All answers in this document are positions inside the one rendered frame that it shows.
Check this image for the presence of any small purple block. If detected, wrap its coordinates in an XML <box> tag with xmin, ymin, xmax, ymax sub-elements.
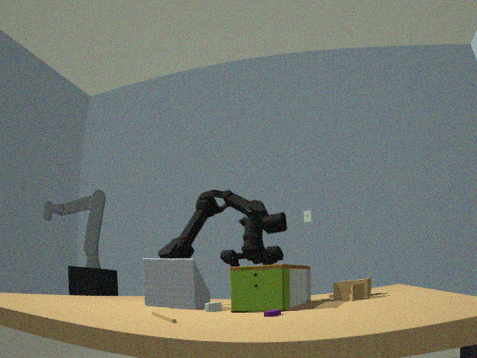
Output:
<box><xmin>264</xmin><ymin>310</ymin><xmax>281</xmax><ymax>317</ymax></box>

